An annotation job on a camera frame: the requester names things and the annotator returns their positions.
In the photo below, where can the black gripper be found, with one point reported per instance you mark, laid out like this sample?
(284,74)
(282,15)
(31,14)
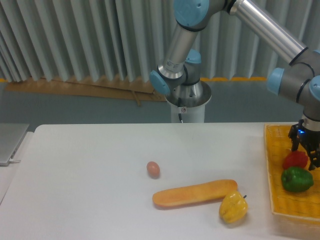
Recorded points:
(309,140)

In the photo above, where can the red bell pepper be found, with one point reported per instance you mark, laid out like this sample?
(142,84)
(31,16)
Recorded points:
(295,159)

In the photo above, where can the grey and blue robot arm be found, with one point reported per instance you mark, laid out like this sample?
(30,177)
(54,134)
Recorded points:
(177,76)

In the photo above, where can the green bell pepper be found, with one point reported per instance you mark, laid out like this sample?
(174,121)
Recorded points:
(296,179)

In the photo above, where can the yellow bell pepper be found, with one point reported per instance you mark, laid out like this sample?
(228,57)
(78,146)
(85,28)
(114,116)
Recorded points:
(233,207)

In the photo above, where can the yellow woven basket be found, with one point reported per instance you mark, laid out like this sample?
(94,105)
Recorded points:
(300,207)

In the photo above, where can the long bread baguette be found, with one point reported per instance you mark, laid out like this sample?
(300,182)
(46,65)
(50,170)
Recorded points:
(194,194)

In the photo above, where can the brown egg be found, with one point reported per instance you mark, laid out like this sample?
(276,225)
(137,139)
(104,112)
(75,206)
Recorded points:
(153,169)

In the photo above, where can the brown cardboard sheet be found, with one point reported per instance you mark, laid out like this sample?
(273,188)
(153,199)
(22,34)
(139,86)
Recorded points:
(137,90)

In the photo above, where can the silver laptop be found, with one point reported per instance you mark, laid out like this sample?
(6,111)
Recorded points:
(11,137)

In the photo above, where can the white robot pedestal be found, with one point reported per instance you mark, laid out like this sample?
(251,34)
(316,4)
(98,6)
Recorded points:
(188,102)

